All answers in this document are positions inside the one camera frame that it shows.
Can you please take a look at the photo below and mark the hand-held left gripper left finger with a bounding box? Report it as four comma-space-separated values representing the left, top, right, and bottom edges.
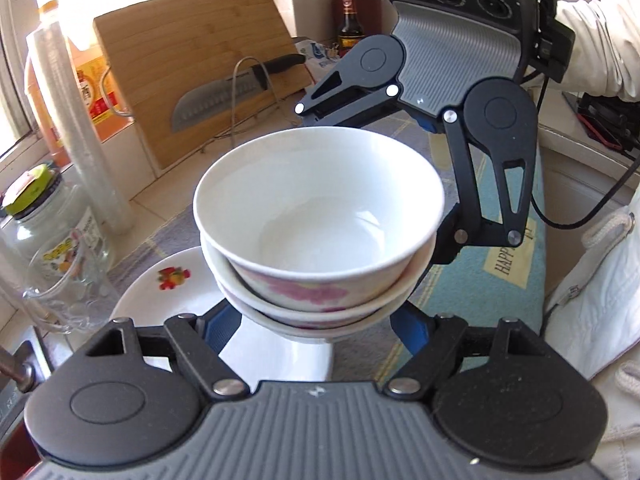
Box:
85, 303, 250, 402

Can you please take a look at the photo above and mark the clear glass mug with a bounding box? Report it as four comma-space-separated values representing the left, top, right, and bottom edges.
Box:
0, 227, 116, 336

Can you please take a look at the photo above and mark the dark soy sauce bottle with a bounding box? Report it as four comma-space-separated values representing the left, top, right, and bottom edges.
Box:
334, 0, 366, 56

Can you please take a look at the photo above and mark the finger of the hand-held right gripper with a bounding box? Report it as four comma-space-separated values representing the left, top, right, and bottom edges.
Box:
294, 66, 402, 130
431, 109, 540, 266

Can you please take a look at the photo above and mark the person's right forearm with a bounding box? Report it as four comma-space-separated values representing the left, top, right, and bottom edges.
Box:
552, 0, 640, 103

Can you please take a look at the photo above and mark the blue grey checked towel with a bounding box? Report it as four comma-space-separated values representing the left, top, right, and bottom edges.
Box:
107, 105, 551, 386

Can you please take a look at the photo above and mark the black handled kitchen knife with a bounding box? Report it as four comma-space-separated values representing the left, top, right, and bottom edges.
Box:
171, 53, 307, 133

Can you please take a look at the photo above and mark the white bowl with pink flowers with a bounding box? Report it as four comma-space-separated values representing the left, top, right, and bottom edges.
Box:
215, 280, 416, 385
193, 127, 446, 309
200, 232, 438, 328

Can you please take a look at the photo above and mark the green flat tin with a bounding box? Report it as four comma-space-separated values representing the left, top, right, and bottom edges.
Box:
1, 162, 55, 213

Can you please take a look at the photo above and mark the white plate with fruit print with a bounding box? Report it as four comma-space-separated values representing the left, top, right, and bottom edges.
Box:
107, 246, 241, 373

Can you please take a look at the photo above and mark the white blue seasoning bag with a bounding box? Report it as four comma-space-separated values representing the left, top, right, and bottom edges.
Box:
295, 37, 351, 86

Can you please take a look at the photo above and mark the large glass jar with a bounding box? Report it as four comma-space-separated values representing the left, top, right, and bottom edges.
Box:
0, 164, 115, 291

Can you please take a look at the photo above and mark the knife block with knives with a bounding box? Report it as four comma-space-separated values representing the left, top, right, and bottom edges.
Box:
339, 0, 398, 41

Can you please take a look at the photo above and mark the tall plastic wrap roll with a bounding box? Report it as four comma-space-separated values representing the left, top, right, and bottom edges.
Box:
25, 22, 135, 235

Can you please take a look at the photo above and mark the black device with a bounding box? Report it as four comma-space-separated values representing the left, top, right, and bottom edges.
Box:
562, 90, 640, 153

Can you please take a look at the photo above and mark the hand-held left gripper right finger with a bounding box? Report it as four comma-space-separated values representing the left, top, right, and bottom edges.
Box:
383, 302, 544, 402

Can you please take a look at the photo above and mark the steel soap dispenser pump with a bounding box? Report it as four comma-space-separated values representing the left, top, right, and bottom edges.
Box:
0, 346, 37, 395

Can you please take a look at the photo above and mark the orange cooking wine bottle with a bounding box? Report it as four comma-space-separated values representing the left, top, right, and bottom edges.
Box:
24, 1, 133, 168

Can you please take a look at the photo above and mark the black cable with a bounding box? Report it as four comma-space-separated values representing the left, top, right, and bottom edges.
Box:
520, 67, 640, 228

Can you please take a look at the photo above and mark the wooden cutting board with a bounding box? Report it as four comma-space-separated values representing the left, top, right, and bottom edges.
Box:
92, 0, 313, 178

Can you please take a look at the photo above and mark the metal wire rack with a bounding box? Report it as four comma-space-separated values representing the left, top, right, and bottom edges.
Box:
100, 56, 296, 153

